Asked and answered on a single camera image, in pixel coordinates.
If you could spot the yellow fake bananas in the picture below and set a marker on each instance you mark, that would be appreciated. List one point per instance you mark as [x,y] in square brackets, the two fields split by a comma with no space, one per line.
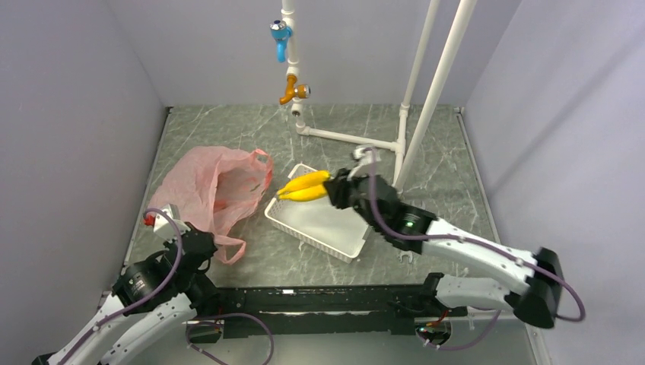
[305,188]

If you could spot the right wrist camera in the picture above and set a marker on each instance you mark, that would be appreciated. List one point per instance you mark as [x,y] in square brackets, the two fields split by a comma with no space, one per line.
[365,155]

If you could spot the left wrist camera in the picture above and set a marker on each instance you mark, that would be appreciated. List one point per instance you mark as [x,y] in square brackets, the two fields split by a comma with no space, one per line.
[166,222]

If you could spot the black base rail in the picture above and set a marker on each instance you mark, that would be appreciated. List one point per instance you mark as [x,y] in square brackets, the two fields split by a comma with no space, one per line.
[395,308]

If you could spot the pink plastic bag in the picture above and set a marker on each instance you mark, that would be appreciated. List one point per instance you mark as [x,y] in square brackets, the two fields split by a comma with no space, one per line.
[214,188]

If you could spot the white pipe frame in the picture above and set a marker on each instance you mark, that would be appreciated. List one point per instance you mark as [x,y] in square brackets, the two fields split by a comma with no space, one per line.
[404,151]

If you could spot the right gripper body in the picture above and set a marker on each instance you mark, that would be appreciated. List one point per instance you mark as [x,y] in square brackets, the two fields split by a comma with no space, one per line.
[347,195]

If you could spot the white plastic basket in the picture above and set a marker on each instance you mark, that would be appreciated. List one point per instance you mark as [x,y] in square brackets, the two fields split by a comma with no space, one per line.
[338,233]

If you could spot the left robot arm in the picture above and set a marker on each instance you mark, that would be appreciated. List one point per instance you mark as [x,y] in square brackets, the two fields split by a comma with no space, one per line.
[149,299]

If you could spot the blue faucet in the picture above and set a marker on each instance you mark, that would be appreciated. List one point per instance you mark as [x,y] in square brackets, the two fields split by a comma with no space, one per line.
[281,33]

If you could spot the orange faucet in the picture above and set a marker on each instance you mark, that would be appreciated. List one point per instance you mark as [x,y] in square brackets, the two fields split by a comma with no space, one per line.
[294,90]

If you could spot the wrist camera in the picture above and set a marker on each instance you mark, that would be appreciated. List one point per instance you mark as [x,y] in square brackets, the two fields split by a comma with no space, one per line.
[166,222]
[365,155]

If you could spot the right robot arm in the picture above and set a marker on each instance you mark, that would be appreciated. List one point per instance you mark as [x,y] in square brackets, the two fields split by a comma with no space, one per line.
[529,284]

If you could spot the silver wrench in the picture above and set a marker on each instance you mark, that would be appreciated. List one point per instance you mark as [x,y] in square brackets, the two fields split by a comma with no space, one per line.
[405,257]

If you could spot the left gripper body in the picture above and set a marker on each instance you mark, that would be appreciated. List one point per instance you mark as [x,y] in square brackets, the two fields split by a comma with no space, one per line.
[211,252]

